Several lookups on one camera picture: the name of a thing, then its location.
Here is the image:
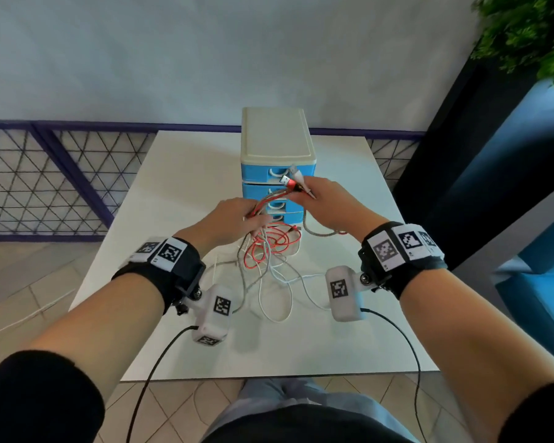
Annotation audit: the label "person's left hand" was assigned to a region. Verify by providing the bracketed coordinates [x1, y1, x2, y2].
[174, 198, 273, 258]

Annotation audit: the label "person's right hand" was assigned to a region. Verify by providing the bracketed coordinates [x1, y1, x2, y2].
[285, 176, 389, 243]

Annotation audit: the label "red charging cable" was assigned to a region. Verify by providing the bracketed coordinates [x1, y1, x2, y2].
[243, 174, 306, 273]

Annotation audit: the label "white charging cable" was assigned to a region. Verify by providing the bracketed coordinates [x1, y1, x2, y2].
[211, 165, 334, 324]

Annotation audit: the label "person's left forearm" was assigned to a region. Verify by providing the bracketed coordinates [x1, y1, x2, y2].
[25, 272, 167, 403]

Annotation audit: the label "person's right forearm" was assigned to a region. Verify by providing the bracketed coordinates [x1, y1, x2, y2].
[398, 269, 554, 443]

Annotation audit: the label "white mini drawer cabinet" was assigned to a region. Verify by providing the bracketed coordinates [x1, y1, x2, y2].
[239, 107, 318, 257]

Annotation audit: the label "dark glossy planter column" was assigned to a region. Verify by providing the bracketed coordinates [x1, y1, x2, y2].
[391, 54, 554, 273]

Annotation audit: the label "person's blue jeans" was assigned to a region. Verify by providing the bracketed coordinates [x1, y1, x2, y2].
[202, 377, 422, 443]

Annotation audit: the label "blue armchair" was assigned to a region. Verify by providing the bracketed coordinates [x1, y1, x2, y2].
[493, 216, 554, 373]

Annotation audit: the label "green leafy plant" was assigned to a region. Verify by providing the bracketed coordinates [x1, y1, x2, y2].
[470, 0, 554, 110]

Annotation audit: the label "person's black top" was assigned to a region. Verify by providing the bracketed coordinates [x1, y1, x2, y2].
[0, 349, 554, 443]

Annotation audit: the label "black left wrist strap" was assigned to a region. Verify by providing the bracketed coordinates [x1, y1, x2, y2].
[112, 236, 207, 315]

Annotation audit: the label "black wrist strap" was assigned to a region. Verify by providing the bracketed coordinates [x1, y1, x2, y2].
[357, 221, 448, 301]
[112, 236, 207, 315]

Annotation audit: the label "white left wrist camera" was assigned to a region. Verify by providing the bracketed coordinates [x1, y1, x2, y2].
[179, 283, 234, 347]

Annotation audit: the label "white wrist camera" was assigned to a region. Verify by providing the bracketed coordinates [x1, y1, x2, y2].
[325, 266, 375, 323]
[179, 283, 234, 347]

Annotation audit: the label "black right wrist strap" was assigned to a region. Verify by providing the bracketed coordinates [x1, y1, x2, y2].
[357, 221, 448, 301]

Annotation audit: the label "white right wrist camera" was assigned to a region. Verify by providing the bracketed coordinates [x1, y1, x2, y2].
[325, 266, 375, 323]

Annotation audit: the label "black left camera cable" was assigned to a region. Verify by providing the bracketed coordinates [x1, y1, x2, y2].
[126, 325, 199, 443]

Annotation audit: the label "black camera cable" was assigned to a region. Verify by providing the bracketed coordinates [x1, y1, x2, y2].
[360, 307, 428, 443]
[126, 325, 199, 443]

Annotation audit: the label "black right camera cable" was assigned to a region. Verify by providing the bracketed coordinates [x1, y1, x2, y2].
[360, 307, 428, 443]

